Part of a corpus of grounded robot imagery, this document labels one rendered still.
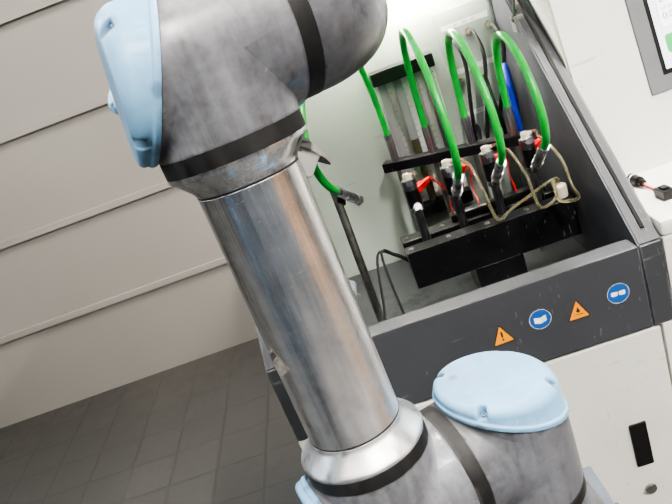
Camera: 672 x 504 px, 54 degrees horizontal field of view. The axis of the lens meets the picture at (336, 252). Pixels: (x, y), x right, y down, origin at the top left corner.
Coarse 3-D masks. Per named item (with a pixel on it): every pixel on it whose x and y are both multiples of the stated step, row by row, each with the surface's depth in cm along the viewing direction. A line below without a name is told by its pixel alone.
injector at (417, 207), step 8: (416, 184) 131; (408, 192) 130; (416, 192) 130; (408, 200) 131; (416, 200) 131; (416, 208) 129; (416, 216) 133; (424, 216) 133; (424, 224) 133; (424, 232) 134; (424, 240) 135
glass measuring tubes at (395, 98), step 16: (400, 64) 146; (416, 64) 146; (432, 64) 146; (384, 80) 147; (400, 80) 148; (416, 80) 148; (384, 96) 149; (400, 96) 149; (384, 112) 152; (400, 112) 152; (416, 112) 153; (432, 112) 153; (400, 128) 154; (416, 128) 154; (432, 128) 154; (400, 144) 153; (416, 144) 153; (416, 176) 158; (432, 176) 158; (464, 176) 159; (432, 192) 158; (464, 192) 157; (432, 208) 158
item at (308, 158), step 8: (312, 144) 108; (304, 152) 108; (312, 152) 108; (320, 152) 109; (304, 160) 108; (312, 160) 108; (320, 160) 111; (328, 160) 111; (304, 168) 107; (312, 168) 108
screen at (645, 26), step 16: (624, 0) 124; (640, 0) 123; (656, 0) 123; (640, 16) 124; (656, 16) 124; (640, 32) 124; (656, 32) 124; (640, 48) 125; (656, 48) 124; (656, 64) 125; (656, 80) 125
